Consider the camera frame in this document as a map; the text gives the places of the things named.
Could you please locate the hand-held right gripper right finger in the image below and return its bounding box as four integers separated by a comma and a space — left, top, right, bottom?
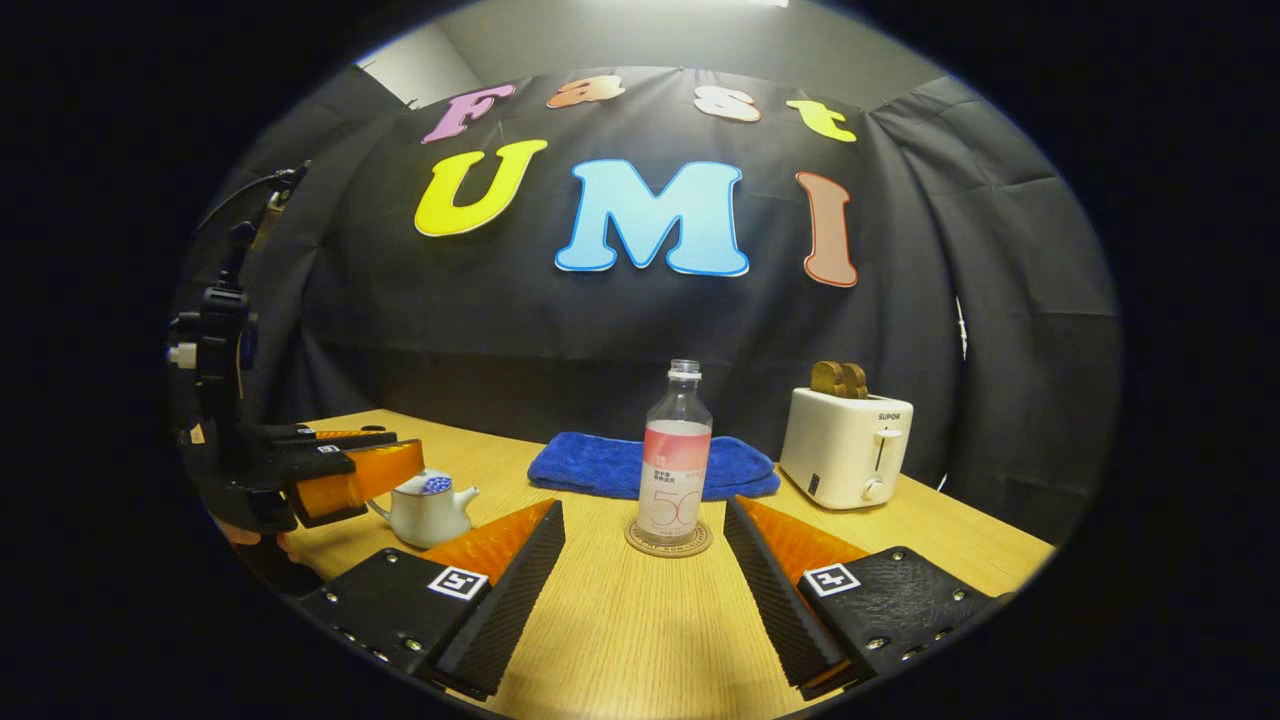
722, 495, 1016, 701

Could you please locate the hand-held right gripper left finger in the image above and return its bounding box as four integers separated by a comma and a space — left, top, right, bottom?
295, 498, 567, 701

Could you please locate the white ceramic teacup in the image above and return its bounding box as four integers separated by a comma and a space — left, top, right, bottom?
368, 485, 481, 550

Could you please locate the round wooden coaster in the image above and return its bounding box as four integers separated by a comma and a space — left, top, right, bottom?
624, 516, 714, 559

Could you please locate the clear water bottle pink label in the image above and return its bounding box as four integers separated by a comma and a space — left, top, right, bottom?
636, 359, 714, 546

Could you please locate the blue folded towel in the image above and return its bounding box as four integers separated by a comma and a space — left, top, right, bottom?
527, 431, 781, 502

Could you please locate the white toaster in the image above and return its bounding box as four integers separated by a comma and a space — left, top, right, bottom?
779, 386, 915, 511

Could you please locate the black backdrop cloth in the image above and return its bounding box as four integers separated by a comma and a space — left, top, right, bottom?
175, 65, 1121, 546

